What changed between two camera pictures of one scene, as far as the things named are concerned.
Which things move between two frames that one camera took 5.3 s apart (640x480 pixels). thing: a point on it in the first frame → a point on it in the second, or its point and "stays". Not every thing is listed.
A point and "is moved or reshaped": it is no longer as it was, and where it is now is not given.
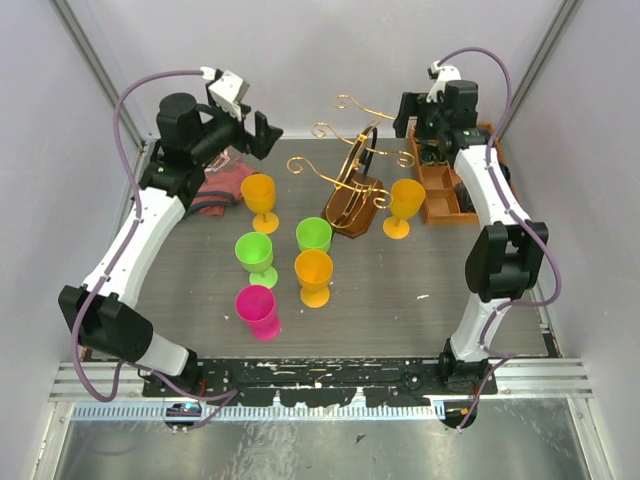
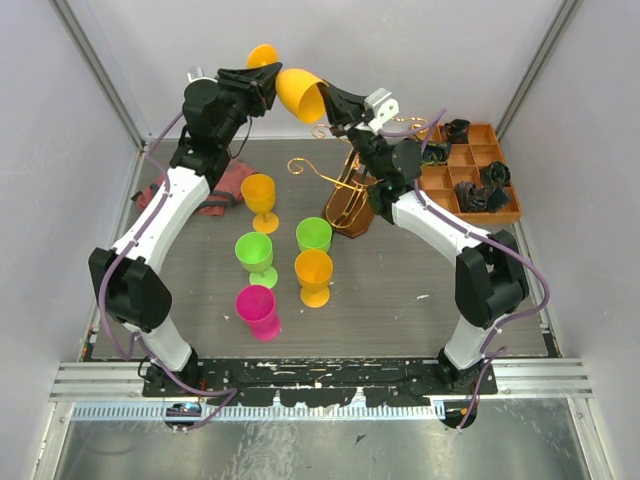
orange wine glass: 407,196 is moved or reshaped
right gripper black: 413,104 → 344,108
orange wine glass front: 314,268 stays
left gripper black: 260,144 → 258,85
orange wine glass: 259,193 stays
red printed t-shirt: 220,186 stays
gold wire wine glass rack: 356,188 stays
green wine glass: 313,233 stays
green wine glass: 254,251 stays
